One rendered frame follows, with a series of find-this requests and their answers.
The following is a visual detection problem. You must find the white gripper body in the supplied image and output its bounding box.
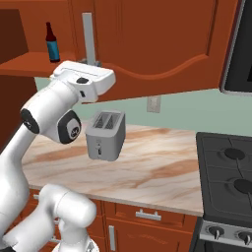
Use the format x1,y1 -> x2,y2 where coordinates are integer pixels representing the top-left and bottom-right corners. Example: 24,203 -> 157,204
49,60 -> 117,96

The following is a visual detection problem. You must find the brown beer bottle blue label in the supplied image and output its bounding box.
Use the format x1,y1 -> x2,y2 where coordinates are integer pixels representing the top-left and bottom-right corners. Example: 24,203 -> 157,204
44,21 -> 61,64

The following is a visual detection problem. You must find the grey toaster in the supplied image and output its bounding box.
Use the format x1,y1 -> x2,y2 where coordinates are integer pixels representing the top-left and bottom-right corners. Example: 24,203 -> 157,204
85,109 -> 127,162

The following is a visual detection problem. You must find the red-brown drawer front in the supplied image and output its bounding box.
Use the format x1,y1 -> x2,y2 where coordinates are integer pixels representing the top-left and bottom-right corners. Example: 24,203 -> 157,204
20,188 -> 106,219
103,200 -> 199,232

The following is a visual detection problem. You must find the black microwave oven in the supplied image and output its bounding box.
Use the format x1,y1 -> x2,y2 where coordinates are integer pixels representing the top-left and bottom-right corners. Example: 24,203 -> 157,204
219,0 -> 252,97

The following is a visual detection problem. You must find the black gas hob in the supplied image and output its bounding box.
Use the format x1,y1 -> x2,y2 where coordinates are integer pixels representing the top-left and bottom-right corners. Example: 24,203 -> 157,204
190,131 -> 252,252

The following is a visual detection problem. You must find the red-brown base cupboard door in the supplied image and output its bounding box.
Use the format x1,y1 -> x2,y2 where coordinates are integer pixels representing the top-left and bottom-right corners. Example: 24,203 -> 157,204
104,218 -> 195,252

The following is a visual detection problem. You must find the black hob knob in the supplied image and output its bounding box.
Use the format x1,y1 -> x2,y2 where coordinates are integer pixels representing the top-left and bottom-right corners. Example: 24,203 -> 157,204
237,230 -> 252,247
209,225 -> 225,241

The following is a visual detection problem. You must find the grey cabinet door handle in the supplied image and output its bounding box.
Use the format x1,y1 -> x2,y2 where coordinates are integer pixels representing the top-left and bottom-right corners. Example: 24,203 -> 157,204
78,12 -> 102,68

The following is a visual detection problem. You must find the white wall socket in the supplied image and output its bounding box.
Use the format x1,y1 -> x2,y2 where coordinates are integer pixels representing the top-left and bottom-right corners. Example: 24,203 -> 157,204
146,95 -> 162,114

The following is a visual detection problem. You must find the red-brown wall cabinet door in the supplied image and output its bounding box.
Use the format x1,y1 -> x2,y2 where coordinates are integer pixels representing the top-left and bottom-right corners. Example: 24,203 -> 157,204
69,0 -> 240,104

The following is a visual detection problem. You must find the open red-brown wall cabinet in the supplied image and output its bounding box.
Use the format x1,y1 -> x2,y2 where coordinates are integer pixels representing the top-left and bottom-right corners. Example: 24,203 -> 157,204
0,0 -> 77,146

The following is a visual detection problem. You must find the grey cupboard door handle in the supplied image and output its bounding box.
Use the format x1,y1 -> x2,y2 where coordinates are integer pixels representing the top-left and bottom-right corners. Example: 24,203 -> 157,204
107,224 -> 117,252

